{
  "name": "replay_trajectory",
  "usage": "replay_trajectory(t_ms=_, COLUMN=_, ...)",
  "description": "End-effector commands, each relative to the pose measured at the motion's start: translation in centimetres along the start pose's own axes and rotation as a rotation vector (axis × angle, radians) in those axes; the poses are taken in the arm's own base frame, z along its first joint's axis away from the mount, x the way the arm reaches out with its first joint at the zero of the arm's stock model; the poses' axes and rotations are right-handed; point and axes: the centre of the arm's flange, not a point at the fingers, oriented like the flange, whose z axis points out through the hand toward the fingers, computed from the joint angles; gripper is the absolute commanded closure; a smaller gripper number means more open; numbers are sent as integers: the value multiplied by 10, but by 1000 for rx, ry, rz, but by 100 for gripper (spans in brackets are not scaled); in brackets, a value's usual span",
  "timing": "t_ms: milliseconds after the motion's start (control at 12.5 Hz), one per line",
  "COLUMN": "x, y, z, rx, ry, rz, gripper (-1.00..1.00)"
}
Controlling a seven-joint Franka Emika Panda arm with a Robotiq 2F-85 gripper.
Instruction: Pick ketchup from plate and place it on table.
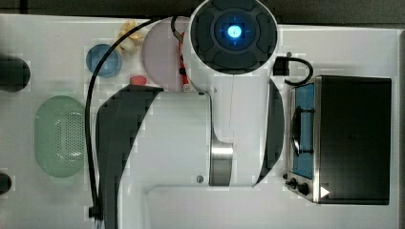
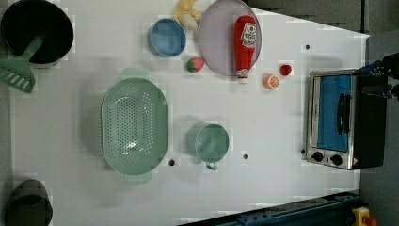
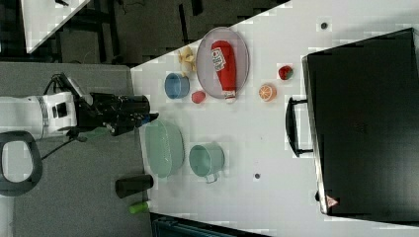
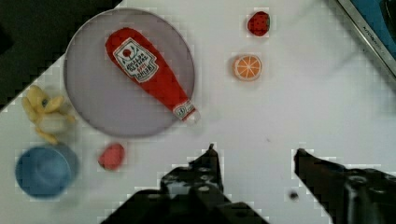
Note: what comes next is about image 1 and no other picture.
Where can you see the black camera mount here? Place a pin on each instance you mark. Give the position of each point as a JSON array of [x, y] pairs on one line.
[[15, 74], [5, 183]]

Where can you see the black toaster oven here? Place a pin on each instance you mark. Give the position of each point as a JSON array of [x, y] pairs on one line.
[[340, 140]]

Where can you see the red felt ketchup bottle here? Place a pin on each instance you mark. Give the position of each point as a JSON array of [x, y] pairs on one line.
[[182, 71]]

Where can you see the black camera mount lower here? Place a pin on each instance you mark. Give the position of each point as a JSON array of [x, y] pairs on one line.
[[5, 183]]

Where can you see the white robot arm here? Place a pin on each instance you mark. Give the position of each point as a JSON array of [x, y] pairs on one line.
[[227, 131]]

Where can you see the pink round plate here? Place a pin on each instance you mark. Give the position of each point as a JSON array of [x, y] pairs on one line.
[[160, 56]]

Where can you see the green perforated basket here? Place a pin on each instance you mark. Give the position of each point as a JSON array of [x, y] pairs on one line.
[[59, 136]]

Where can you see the red toy tomato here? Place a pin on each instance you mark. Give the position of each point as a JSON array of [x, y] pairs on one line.
[[138, 80]]

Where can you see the black camera mount upper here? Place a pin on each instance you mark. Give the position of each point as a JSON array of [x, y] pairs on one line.
[[15, 74]]

